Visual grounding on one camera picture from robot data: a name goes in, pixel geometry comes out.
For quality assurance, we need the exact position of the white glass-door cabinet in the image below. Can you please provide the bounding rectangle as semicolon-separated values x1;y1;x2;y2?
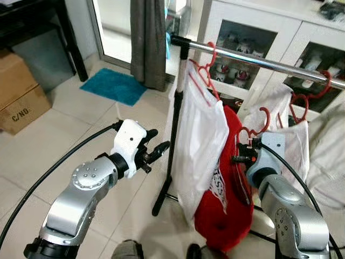
197;0;345;122

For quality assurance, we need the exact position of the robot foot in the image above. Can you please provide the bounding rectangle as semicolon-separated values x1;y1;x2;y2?
111;240;145;259
186;243;203;259

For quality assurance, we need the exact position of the red shirt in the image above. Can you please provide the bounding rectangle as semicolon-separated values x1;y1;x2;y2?
194;105;255;254

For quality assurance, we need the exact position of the grey curtain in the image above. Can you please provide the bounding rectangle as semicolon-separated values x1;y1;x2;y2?
129;0;168;91

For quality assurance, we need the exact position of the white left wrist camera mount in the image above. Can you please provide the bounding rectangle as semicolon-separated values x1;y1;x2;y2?
112;119;148;179

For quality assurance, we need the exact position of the chrome clothes rail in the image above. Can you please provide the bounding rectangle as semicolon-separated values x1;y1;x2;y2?
170;35;345;90

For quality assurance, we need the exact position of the teal floor mat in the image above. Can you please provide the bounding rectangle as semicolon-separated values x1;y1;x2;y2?
80;67;148;107

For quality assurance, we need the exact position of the black items pile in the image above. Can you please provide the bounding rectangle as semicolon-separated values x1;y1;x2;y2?
318;0;345;23

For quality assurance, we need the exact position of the black desk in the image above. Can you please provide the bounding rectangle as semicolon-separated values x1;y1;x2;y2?
0;0;89;83

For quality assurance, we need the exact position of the white t-shirt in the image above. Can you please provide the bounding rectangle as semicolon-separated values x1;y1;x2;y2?
240;84;311;187
171;58;230;225

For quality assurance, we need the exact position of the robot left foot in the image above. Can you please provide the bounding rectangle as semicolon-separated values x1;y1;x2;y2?
111;240;145;259

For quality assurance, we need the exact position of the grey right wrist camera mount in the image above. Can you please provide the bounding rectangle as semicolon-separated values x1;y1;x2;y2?
246;132;286;181

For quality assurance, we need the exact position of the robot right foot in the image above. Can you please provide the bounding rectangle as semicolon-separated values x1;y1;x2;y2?
186;243;203;259

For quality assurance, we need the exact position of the small printed cardboard box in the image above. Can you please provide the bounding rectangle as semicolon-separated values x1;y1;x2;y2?
0;85;52;135

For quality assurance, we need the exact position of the red plastic hanger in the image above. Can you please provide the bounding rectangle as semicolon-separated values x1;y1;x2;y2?
290;70;333;126
189;42;222;103
237;107;272;147

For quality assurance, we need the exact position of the black rack stand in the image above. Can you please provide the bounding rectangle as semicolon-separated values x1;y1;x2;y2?
151;43;190;217

